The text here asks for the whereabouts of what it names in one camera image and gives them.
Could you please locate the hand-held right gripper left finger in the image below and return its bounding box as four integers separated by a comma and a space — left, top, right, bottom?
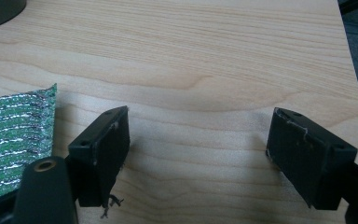
67, 105, 131, 218

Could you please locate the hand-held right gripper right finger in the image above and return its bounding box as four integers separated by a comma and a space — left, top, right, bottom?
266, 106, 358, 211

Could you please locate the green silver scouring cloth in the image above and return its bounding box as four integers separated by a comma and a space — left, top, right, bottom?
0, 82, 58, 203

